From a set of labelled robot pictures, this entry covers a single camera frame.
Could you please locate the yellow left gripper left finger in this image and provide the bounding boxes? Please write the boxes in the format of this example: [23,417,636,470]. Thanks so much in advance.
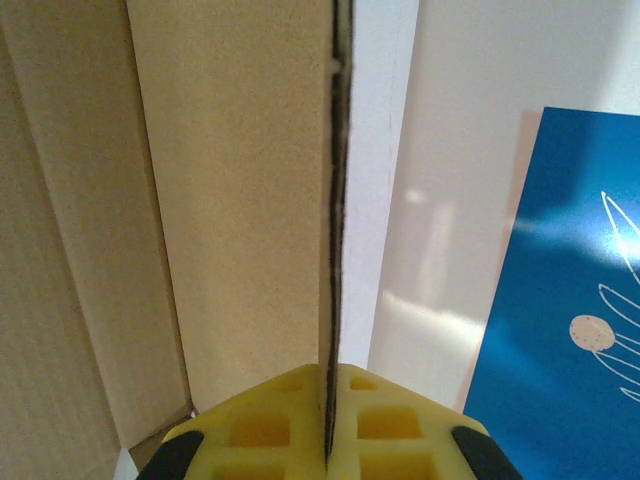
[142,363,329,480]

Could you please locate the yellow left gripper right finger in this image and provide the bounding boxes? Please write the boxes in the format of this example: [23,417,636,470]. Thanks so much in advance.
[327,363,524,480]

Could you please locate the brown cardboard box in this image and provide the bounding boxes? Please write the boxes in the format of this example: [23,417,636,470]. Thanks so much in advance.
[0,0,356,480]

